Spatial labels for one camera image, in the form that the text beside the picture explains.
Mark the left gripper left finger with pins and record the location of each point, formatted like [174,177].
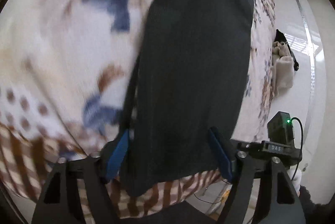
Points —
[60,202]

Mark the beige storage bag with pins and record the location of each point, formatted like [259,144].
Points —
[284,64]

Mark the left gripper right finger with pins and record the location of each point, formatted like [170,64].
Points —
[277,200]

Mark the floral white bed blanket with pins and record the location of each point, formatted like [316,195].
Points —
[65,67]

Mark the dark garment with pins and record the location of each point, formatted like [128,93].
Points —
[192,75]

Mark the white gloved hand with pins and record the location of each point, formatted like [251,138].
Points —
[295,177]

